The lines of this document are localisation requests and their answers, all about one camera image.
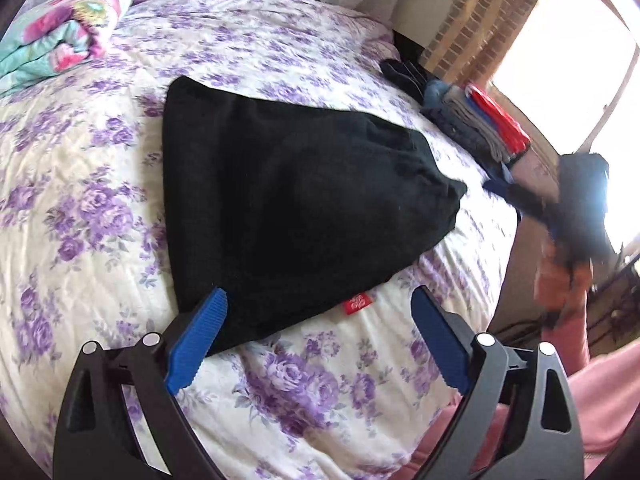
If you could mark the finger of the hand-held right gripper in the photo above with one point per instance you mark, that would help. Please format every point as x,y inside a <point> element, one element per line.
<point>522,197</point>

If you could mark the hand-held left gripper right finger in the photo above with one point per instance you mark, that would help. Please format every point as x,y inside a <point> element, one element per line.
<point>440,340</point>

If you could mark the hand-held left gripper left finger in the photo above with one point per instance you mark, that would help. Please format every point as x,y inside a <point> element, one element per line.
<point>197,335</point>

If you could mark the black pants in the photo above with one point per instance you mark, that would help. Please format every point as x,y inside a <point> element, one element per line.
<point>300,185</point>

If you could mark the person's right forearm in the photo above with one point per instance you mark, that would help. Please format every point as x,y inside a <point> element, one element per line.
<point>560,285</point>

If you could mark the red folded garment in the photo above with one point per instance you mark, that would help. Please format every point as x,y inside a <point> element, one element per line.
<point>500,117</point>

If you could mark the stack of folded clothes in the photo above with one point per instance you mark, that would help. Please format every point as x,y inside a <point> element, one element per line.
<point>475,125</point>

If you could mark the red fabric label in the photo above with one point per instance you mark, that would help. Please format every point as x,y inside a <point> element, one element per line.
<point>357,304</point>

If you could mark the black metal rack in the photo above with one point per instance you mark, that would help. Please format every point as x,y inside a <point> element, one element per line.
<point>617,300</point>

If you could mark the blue folded garment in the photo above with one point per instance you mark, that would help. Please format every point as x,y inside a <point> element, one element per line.
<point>436,94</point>

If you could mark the black folded garment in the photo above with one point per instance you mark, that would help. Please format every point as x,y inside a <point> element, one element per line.
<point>407,77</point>

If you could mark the person's pink garment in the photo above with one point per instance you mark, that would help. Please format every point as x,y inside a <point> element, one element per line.
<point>610,400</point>

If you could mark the purple floral bed sheet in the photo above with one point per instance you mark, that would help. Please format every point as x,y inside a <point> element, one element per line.
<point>75,160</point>

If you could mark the colourful floral folded blanket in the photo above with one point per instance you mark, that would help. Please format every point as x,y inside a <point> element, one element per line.
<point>65,30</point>

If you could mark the bright window with wooden frame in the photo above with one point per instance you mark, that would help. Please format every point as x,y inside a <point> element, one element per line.
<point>560,60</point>

